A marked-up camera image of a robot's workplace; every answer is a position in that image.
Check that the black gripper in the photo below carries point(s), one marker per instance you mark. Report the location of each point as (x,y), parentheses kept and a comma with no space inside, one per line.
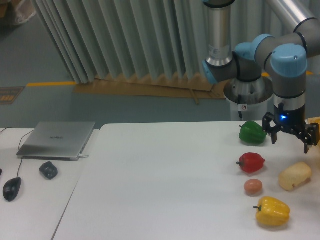
(291,122)

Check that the yellow bell pepper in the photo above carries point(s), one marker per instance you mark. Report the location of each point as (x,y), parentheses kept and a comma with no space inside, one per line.
(271,211)

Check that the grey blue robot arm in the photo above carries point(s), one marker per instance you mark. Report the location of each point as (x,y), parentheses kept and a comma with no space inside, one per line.
(283,58)

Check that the green bell pepper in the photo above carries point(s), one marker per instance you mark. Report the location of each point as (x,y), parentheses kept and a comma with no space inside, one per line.
(252,133)

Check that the red bell pepper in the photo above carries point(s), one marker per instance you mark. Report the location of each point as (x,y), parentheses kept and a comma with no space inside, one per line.
(251,162)

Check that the pale bread piece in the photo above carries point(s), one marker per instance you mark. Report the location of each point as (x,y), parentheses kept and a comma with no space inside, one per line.
(295,176)

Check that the brown egg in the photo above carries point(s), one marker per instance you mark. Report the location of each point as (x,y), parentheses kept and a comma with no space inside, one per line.
(253,186)

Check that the grey pleated curtain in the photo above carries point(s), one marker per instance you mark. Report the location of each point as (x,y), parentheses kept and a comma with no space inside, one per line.
(176,43)

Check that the silver laptop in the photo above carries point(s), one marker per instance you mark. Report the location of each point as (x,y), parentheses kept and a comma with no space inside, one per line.
(63,140)

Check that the small black gadget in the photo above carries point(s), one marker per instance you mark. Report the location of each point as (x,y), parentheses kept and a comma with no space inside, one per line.
(48,170)

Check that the black computer mouse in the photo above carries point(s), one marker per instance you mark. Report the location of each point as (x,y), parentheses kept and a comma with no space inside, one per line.
(11,189)

